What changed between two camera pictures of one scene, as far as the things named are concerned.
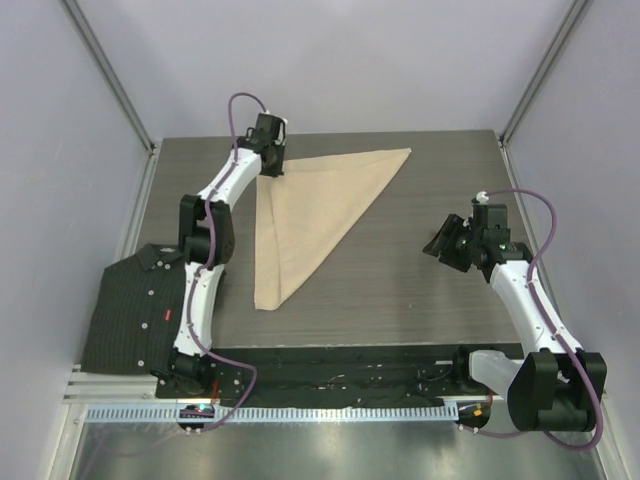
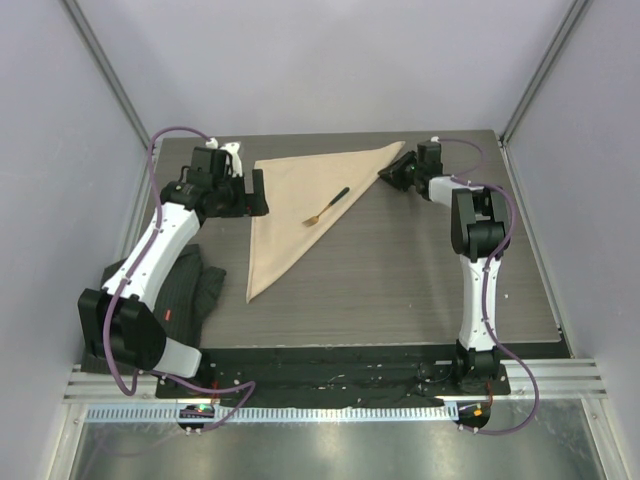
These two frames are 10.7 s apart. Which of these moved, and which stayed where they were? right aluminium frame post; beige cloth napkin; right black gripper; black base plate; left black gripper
Moved: left black gripper; beige cloth napkin; right black gripper
Stayed: right aluminium frame post; black base plate
